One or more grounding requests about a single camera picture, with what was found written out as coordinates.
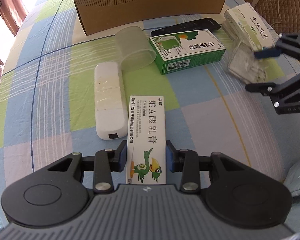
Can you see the green mouth spray box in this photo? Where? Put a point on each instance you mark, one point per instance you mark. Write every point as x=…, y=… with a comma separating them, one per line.
x=178, y=51

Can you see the black remote control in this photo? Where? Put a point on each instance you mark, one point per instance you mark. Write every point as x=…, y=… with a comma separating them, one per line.
x=201, y=24

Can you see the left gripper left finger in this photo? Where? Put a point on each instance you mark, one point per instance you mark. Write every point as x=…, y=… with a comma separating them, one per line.
x=102, y=164

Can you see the checked bed sheet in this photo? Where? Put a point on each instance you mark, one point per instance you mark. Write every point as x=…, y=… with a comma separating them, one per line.
x=47, y=102

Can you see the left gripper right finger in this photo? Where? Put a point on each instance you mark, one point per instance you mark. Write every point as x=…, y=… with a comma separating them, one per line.
x=189, y=163

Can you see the translucent plastic cup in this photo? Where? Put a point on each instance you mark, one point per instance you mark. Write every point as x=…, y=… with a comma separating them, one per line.
x=134, y=49

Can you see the white green tablet box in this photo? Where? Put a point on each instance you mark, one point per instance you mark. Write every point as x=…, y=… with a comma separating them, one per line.
x=244, y=22

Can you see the white rectangular plastic case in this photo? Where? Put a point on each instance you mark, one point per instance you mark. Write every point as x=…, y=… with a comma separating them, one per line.
x=111, y=115

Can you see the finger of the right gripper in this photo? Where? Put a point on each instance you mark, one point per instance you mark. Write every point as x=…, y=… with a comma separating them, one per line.
x=272, y=89
x=268, y=53

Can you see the clear plastic square container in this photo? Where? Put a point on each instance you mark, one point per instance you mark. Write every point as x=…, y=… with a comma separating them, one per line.
x=242, y=64

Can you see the white ointment box with bird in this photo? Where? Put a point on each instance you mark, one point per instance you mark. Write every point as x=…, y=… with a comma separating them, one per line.
x=146, y=141

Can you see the brown quilted chair back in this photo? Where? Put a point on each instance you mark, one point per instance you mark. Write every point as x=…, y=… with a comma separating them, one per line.
x=282, y=15

